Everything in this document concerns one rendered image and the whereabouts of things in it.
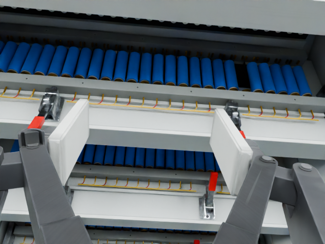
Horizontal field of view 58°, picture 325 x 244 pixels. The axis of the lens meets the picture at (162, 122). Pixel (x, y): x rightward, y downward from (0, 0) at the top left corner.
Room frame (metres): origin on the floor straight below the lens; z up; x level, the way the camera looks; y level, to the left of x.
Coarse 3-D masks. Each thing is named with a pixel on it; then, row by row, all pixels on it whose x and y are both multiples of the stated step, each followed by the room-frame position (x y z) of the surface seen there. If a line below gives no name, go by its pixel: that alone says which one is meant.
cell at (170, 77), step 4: (168, 56) 0.48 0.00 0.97; (172, 56) 0.48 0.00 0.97; (168, 60) 0.47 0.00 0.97; (172, 60) 0.47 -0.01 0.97; (168, 64) 0.46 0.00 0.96; (172, 64) 0.46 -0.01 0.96; (168, 68) 0.45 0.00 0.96; (172, 68) 0.45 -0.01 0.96; (168, 72) 0.44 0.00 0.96; (172, 72) 0.44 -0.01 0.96; (168, 76) 0.43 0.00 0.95; (172, 76) 0.43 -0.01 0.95; (168, 80) 0.43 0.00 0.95; (172, 80) 0.43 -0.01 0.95
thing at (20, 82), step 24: (0, 72) 0.39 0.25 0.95; (0, 96) 0.36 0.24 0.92; (120, 96) 0.39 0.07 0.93; (144, 96) 0.39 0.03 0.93; (168, 96) 0.40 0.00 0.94; (192, 96) 0.40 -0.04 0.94; (216, 96) 0.40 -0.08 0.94; (240, 96) 0.41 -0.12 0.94; (264, 96) 0.41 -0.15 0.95; (288, 96) 0.42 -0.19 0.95; (312, 120) 0.40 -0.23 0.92
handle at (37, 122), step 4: (44, 100) 0.35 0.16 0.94; (48, 100) 0.35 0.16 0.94; (44, 104) 0.35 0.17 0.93; (48, 104) 0.35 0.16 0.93; (44, 108) 0.34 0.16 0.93; (48, 108) 0.34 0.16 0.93; (40, 112) 0.33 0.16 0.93; (44, 112) 0.33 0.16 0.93; (36, 116) 0.31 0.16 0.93; (40, 116) 0.32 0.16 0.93; (44, 116) 0.32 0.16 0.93; (32, 120) 0.31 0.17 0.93; (36, 120) 0.31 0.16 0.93; (40, 120) 0.31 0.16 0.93; (44, 120) 0.32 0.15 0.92; (32, 124) 0.30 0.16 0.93; (36, 124) 0.30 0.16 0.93; (40, 124) 0.30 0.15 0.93; (40, 128) 0.30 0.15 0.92
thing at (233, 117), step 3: (231, 114) 0.37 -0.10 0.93; (234, 114) 0.36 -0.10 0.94; (237, 114) 0.36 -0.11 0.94; (231, 117) 0.37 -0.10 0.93; (234, 117) 0.37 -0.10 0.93; (234, 120) 0.36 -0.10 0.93; (234, 123) 0.35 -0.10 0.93; (237, 123) 0.35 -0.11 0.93; (237, 126) 0.35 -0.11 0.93; (240, 129) 0.34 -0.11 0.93; (240, 132) 0.33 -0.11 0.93; (243, 132) 0.33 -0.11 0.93; (243, 135) 0.32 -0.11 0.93
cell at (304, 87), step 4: (296, 68) 0.49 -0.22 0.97; (300, 68) 0.49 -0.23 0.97; (296, 72) 0.48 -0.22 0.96; (300, 72) 0.48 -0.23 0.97; (296, 76) 0.48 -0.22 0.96; (300, 76) 0.47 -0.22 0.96; (304, 76) 0.47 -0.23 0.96; (296, 80) 0.47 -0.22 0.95; (300, 80) 0.47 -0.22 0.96; (304, 80) 0.46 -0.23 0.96; (300, 84) 0.46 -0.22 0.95; (304, 84) 0.46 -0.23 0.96; (308, 84) 0.46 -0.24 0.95; (300, 88) 0.45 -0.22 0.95; (304, 88) 0.45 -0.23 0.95; (308, 88) 0.45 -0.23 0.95; (300, 92) 0.45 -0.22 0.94; (304, 92) 0.44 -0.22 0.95; (308, 92) 0.44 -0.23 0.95
